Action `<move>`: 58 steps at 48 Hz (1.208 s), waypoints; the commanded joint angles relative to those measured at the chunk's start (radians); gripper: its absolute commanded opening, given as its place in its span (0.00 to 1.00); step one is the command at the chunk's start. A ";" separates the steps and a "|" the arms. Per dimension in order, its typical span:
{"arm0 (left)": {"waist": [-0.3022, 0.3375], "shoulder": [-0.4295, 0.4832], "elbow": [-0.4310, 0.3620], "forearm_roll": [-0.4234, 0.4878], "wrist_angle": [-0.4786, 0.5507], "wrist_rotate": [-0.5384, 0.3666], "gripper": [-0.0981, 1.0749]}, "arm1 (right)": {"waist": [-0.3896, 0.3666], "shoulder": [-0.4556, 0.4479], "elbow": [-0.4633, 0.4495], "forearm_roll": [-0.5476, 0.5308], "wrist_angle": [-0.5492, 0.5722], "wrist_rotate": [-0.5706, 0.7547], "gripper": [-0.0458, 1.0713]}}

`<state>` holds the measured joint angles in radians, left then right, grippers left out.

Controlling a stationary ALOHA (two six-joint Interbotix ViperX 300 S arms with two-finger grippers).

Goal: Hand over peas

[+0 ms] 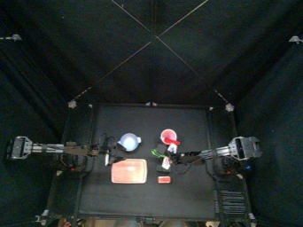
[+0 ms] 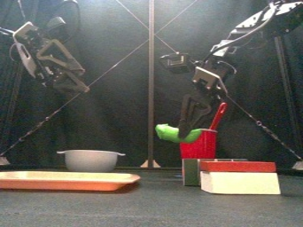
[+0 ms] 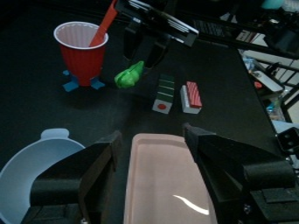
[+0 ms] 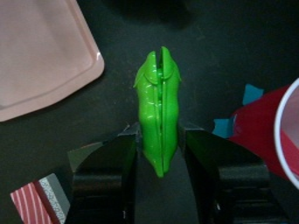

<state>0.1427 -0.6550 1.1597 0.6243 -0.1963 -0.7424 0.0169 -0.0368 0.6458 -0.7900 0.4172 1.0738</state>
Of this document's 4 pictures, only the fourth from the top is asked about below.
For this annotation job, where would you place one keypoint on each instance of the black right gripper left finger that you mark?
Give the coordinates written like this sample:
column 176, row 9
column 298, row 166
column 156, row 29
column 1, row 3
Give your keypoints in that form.
column 105, row 178

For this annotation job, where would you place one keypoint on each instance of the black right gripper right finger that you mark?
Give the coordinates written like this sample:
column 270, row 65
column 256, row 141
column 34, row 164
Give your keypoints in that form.
column 226, row 180

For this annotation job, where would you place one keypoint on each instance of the green toy pea pod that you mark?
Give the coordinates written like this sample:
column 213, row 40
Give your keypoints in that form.
column 160, row 110

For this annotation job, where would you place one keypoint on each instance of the blue tape piece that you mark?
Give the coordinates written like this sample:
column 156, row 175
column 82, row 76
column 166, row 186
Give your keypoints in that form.
column 224, row 127
column 252, row 94

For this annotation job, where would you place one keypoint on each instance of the red plastic cup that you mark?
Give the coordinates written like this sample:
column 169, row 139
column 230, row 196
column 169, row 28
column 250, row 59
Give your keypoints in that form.
column 269, row 137

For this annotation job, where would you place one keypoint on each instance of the red striped toy box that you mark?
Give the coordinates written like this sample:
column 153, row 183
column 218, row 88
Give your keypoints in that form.
column 39, row 201

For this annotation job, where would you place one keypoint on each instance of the pink plastic tray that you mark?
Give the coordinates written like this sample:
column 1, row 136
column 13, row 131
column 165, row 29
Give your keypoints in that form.
column 39, row 55

